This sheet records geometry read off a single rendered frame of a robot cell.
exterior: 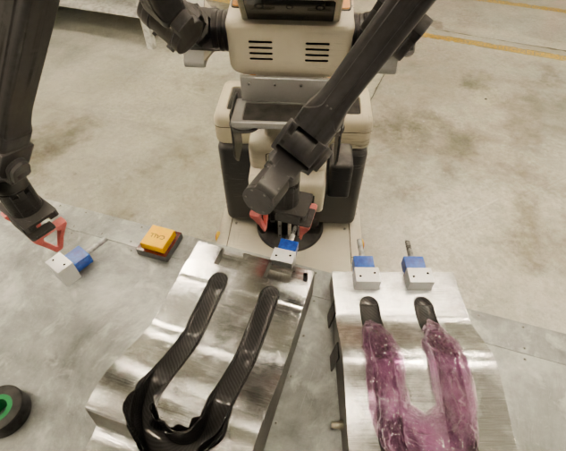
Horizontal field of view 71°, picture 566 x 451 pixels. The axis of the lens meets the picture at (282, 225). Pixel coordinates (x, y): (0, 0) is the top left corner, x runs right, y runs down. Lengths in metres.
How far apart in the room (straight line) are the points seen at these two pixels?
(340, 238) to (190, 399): 1.14
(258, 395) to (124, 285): 0.43
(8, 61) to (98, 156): 2.13
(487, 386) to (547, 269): 1.55
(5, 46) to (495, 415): 0.86
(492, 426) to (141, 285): 0.72
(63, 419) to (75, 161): 2.06
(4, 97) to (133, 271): 0.48
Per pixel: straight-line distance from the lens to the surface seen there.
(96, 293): 0.98
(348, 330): 0.78
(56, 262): 1.00
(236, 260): 0.87
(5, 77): 0.65
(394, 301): 0.85
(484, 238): 2.27
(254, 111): 0.96
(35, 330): 0.99
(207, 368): 0.71
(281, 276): 0.84
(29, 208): 0.86
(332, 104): 0.59
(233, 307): 0.78
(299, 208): 0.75
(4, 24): 0.61
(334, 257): 1.61
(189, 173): 2.44
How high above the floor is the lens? 1.56
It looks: 48 degrees down
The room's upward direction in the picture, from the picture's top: straight up
